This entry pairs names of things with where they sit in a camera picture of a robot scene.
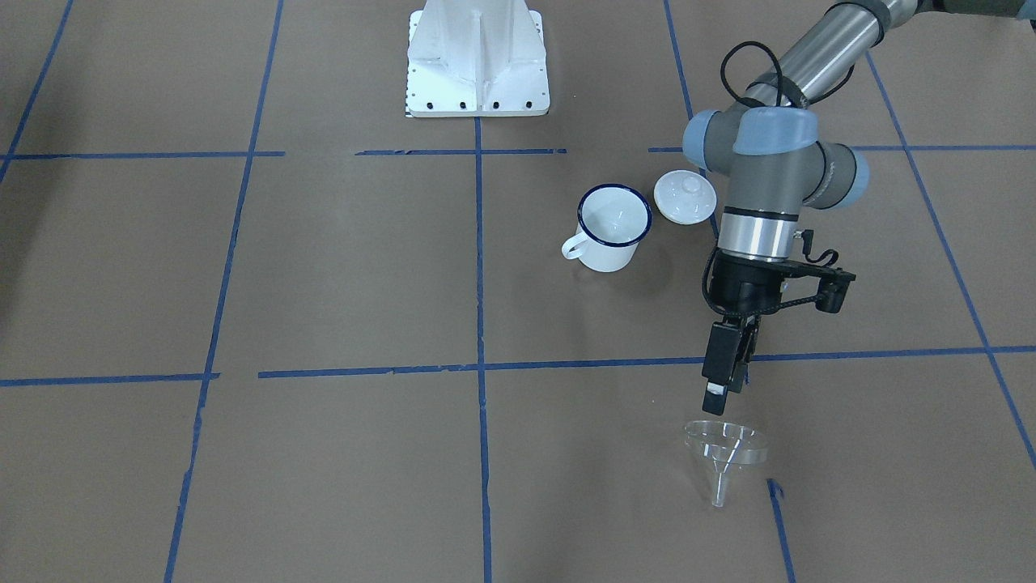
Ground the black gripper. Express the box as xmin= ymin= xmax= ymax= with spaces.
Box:
xmin=702 ymin=249 xmax=792 ymax=415

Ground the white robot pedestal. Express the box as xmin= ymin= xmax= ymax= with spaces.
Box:
xmin=405 ymin=1 xmax=551 ymax=118

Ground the white ceramic lid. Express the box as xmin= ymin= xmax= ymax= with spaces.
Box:
xmin=652 ymin=170 xmax=718 ymax=225

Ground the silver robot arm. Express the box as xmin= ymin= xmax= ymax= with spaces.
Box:
xmin=683 ymin=1 xmax=921 ymax=415

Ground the white enamel mug blue rim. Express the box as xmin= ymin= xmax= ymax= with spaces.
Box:
xmin=560 ymin=182 xmax=652 ymax=273

